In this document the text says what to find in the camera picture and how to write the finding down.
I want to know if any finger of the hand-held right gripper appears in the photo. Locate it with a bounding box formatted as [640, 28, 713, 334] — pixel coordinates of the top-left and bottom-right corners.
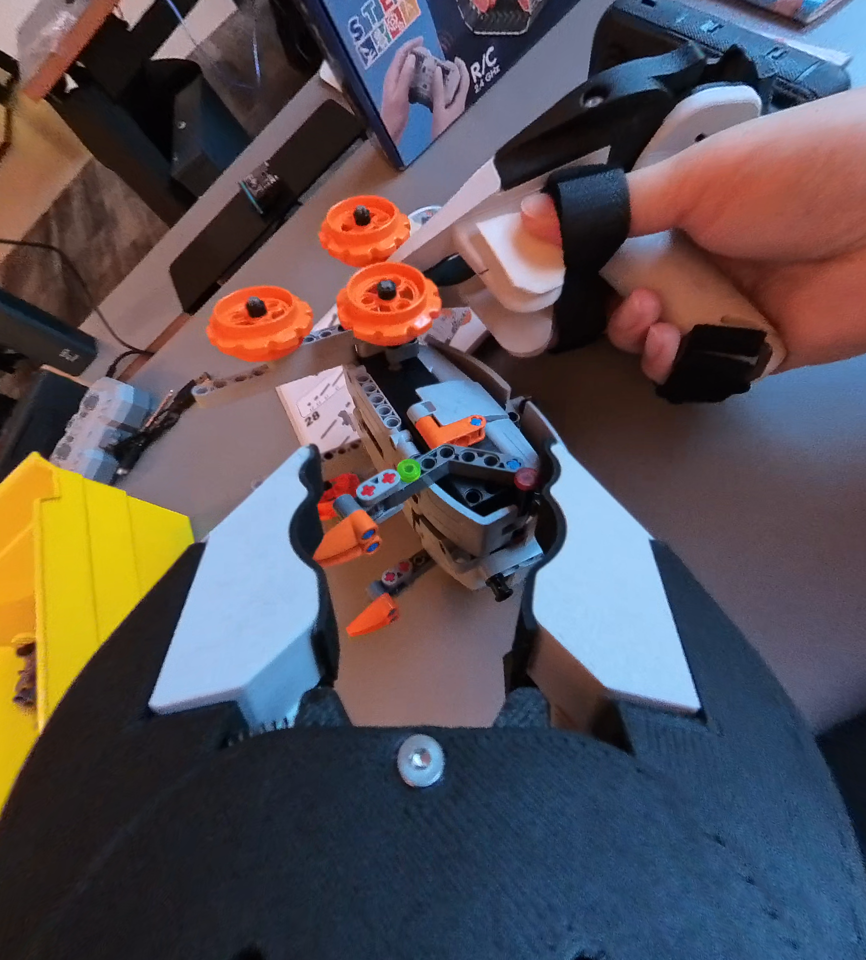
[388, 153, 511, 265]

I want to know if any grey orange brick robot model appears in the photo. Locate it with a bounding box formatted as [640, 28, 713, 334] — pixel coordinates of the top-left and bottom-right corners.
[191, 285, 558, 640]

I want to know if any black case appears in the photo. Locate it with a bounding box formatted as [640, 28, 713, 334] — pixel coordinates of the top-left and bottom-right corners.
[0, 366, 93, 496]

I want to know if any black bar-shaped device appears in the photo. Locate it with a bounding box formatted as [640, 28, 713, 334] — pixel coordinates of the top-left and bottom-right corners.
[0, 264, 99, 378]

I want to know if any person's right hand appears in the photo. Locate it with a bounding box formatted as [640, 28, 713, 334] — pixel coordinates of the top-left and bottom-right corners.
[520, 75, 866, 385]

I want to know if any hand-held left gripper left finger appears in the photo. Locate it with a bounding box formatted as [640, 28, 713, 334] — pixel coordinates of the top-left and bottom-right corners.
[148, 444, 343, 727]

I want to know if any open white instruction booklet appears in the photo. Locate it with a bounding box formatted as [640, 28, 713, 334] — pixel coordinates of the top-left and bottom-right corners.
[277, 303, 494, 455]

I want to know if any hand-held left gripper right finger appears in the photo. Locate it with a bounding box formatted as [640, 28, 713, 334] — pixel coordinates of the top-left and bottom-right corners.
[504, 438, 706, 732]

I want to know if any yellow plastic bin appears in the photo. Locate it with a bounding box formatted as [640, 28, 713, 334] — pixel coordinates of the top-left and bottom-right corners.
[0, 452, 196, 931]

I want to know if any blue toy kit box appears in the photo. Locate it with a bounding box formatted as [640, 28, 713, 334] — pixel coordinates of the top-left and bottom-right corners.
[301, 0, 580, 172]

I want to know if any black usb cable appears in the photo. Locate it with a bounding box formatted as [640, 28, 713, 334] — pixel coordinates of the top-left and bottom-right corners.
[112, 378, 198, 475]

